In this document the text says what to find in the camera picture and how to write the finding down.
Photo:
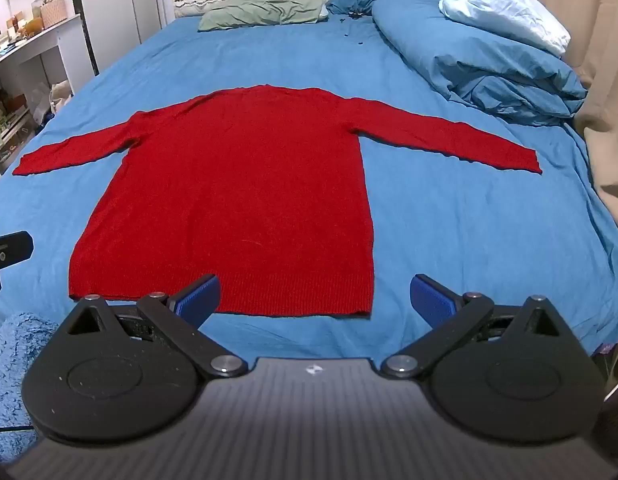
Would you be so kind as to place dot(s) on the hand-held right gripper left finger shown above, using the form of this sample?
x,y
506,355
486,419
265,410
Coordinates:
x,y
198,299

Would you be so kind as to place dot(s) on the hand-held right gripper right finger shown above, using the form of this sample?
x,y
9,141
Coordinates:
x,y
431,301

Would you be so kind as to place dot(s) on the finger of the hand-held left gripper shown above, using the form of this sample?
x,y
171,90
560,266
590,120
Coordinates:
x,y
16,248

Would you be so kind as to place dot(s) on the red knit sweater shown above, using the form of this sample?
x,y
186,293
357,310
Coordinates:
x,y
239,185

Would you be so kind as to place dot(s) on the blue bed sheet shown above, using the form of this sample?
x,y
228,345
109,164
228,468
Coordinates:
x,y
464,220

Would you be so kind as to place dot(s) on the blue fluffy cloth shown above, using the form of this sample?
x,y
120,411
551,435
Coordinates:
x,y
11,360

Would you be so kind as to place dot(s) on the white plastic bag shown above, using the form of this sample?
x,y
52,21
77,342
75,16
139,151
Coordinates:
x,y
60,92

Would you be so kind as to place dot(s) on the white desk with shelves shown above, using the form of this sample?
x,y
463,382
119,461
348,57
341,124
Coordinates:
x,y
34,45

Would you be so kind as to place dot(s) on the wicker basket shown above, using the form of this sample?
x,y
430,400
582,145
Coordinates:
x,y
54,14

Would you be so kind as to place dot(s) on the blue bolster pillow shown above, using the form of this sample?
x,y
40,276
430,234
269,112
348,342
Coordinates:
x,y
464,55

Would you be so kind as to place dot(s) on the beige curtain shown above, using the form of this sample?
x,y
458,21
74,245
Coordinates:
x,y
606,110

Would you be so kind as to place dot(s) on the white wardrobe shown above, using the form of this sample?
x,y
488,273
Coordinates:
x,y
124,5

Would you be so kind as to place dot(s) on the green garment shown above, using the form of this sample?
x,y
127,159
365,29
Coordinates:
x,y
259,10

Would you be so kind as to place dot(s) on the black hair clip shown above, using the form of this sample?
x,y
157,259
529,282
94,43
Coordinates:
x,y
353,14

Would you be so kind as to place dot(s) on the light blue blanket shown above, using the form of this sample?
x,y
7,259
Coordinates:
x,y
504,7

